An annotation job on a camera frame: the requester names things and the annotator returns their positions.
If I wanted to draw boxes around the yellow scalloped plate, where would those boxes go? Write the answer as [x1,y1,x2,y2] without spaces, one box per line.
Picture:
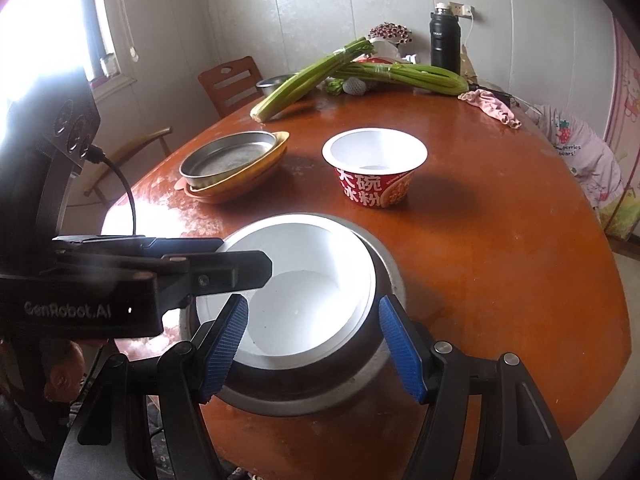
[179,131,290,196]

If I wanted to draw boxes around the window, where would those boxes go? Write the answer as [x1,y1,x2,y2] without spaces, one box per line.
[0,0,120,111]

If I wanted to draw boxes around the white mesh fruit wrap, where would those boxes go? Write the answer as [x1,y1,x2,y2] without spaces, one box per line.
[342,77,368,96]

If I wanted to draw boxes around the black cable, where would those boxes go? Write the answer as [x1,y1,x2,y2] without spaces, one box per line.
[86,144,138,238]

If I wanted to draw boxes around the steel pan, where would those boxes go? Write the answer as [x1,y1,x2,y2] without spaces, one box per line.
[179,131,277,188]

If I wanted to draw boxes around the light wood armchair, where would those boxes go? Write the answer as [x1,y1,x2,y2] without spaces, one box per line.
[82,127,174,207]

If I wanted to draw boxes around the pink child clothing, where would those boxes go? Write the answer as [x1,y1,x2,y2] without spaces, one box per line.
[526,104,624,211]

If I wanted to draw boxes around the brown wooden chair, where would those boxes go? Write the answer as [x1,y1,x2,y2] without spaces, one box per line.
[198,56,262,118]

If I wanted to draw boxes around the dried flower bouquet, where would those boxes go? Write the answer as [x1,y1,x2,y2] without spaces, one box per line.
[368,22,413,46]

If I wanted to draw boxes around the steel mixing bowl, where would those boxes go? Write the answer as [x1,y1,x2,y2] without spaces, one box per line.
[255,74,292,96]

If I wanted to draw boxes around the pink cloth on table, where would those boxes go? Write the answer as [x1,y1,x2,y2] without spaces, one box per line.
[458,89,522,130]

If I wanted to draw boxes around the large celery stalk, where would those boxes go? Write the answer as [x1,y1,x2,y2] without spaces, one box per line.
[250,37,373,124]

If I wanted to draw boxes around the wall power socket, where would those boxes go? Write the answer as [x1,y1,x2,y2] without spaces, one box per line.
[449,2,473,18]

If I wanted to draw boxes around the black thermos bottle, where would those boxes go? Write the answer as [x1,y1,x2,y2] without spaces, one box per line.
[430,2,461,74]

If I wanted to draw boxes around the orange bear-shaped plate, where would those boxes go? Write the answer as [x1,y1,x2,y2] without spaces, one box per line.
[174,148,288,205]

